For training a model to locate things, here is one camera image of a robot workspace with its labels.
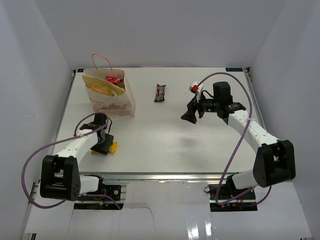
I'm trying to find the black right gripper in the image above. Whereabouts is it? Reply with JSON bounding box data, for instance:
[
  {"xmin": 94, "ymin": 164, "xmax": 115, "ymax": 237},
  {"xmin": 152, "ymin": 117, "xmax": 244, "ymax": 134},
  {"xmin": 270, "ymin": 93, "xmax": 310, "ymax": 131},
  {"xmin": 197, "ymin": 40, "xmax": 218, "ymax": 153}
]
[{"xmin": 181, "ymin": 91, "xmax": 220, "ymax": 124}]

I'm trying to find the yellow M&M's packet face-up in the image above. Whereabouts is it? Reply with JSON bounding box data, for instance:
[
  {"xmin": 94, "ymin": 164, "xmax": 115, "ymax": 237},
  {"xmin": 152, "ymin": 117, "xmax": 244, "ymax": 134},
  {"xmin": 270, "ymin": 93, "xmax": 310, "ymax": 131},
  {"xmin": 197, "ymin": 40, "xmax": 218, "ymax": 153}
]
[{"xmin": 95, "ymin": 142, "xmax": 118, "ymax": 154}]

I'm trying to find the tan popcorn chips bag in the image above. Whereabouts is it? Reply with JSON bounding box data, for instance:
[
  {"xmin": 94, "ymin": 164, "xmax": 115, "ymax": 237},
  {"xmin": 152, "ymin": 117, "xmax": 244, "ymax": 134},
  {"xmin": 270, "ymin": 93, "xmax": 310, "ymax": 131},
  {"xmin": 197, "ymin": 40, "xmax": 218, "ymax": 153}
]
[{"xmin": 82, "ymin": 75, "xmax": 126, "ymax": 97}]

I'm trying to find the small pink candy packet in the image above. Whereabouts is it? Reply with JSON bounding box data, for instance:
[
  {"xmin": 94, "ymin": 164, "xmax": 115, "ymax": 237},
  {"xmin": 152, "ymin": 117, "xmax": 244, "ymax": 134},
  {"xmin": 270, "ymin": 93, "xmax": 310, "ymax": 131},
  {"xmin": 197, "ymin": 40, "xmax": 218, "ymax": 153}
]
[{"xmin": 105, "ymin": 76, "xmax": 124, "ymax": 85}]

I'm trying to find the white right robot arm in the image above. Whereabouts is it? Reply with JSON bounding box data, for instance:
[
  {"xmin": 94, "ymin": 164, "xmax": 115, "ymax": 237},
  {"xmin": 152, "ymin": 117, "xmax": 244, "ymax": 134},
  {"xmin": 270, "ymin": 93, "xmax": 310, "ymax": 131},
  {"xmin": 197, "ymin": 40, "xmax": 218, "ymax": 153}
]
[{"xmin": 181, "ymin": 81, "xmax": 296, "ymax": 200}]

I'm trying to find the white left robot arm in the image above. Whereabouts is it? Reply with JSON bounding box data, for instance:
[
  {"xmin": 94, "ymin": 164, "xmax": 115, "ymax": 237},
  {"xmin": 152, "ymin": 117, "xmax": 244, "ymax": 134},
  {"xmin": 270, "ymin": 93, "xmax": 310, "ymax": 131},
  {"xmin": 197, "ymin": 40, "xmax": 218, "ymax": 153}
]
[{"xmin": 40, "ymin": 113, "xmax": 117, "ymax": 201}]

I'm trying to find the cream bear paper bag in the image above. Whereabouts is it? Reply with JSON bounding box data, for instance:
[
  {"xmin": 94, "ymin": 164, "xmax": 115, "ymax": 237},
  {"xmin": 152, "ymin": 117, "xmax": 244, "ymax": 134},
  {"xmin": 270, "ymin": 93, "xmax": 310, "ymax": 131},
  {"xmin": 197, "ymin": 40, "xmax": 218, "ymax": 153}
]
[{"xmin": 82, "ymin": 64, "xmax": 136, "ymax": 117}]

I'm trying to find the brown M&M's packet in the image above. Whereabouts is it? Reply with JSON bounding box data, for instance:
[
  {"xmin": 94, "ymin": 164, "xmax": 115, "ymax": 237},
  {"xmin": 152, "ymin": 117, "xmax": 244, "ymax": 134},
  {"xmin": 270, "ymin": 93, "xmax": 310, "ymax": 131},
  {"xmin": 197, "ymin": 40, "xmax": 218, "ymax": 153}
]
[{"xmin": 154, "ymin": 84, "xmax": 166, "ymax": 103}]

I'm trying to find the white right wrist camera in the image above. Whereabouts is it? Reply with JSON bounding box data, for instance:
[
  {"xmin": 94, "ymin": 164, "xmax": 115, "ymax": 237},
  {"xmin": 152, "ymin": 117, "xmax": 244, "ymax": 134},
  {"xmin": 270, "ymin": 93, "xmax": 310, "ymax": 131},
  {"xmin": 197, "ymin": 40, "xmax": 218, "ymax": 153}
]
[{"xmin": 188, "ymin": 81, "xmax": 203, "ymax": 102}]

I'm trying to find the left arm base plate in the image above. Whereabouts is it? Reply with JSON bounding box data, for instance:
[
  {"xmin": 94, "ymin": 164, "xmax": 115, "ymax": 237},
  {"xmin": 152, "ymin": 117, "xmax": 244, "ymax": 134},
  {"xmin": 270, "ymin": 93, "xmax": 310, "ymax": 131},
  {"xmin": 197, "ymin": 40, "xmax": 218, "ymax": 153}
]
[{"xmin": 79, "ymin": 183, "xmax": 123, "ymax": 203}]

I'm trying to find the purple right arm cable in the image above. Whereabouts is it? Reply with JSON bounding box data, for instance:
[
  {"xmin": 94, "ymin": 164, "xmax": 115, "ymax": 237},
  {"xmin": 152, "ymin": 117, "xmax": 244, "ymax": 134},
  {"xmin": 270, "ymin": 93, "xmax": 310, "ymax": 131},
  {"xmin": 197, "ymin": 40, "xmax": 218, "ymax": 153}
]
[{"xmin": 196, "ymin": 72, "xmax": 273, "ymax": 207}]

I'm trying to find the aluminium table frame rail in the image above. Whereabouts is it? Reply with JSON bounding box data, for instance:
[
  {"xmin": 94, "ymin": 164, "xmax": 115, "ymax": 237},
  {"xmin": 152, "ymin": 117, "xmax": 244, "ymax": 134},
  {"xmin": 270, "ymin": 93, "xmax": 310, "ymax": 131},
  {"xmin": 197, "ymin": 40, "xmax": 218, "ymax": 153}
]
[{"xmin": 42, "ymin": 172, "xmax": 286, "ymax": 182}]

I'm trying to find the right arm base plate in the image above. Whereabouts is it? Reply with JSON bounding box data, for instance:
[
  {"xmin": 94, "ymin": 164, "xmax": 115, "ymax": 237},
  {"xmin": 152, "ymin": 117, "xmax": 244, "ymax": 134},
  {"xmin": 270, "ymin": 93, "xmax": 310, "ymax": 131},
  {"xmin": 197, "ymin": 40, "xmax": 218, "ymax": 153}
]
[{"xmin": 204, "ymin": 184, "xmax": 256, "ymax": 204}]

